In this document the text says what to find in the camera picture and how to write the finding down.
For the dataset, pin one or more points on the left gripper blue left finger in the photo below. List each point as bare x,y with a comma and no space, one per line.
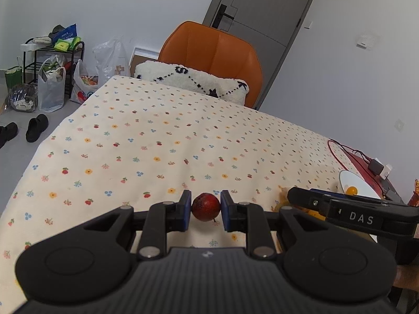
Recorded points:
162,218

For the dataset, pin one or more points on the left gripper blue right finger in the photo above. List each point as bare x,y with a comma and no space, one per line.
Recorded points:
249,219

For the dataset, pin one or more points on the dark red jujube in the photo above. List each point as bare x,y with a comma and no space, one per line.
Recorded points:
206,207

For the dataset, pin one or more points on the large orange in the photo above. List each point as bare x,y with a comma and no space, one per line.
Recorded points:
315,214

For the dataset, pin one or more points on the person's right hand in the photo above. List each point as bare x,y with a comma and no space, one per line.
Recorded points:
407,277

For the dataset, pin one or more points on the red paper mat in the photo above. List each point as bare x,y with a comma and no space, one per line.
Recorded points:
361,163

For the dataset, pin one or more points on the white plate blue rim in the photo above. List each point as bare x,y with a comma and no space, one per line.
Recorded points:
348,180

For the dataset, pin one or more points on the small kumquat lower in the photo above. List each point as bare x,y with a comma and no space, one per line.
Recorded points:
351,191

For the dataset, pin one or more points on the white power adapter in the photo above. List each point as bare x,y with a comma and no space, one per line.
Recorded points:
385,171

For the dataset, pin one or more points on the black power adapter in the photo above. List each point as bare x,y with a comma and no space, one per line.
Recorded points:
375,167

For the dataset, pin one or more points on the floral patterned tablecloth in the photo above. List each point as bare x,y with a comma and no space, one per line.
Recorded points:
136,143

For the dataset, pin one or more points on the white fluffy patterned pillow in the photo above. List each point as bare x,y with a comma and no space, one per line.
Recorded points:
174,75

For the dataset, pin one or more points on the colourful printed plastic bag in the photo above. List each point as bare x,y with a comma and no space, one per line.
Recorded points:
84,84

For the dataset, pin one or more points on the black slipper right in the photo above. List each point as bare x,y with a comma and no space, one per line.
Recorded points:
36,127

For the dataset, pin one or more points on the black slipper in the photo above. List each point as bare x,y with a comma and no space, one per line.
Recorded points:
36,127
8,133

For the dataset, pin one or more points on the white plastic bag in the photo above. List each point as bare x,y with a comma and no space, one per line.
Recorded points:
111,59

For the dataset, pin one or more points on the orange leather chair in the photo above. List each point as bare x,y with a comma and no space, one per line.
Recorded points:
215,52

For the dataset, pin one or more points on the black slipper left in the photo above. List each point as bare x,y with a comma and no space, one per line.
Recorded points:
8,133

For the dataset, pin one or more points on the clear plastic bag with items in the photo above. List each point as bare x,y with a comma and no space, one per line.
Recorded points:
51,84

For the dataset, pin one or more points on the dark bag on floor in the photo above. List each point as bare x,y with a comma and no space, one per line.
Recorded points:
23,98

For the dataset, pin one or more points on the green bag on floor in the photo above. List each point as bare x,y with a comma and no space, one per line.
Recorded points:
13,76

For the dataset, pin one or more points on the grey door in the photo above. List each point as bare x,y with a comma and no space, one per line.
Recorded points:
270,26

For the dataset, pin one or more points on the blue package on shelf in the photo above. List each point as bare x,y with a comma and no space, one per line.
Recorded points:
61,33

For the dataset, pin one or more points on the white wall switch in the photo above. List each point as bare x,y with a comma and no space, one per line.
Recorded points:
366,41

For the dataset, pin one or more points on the black door handle lock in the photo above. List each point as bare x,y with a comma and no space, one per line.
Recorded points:
221,13

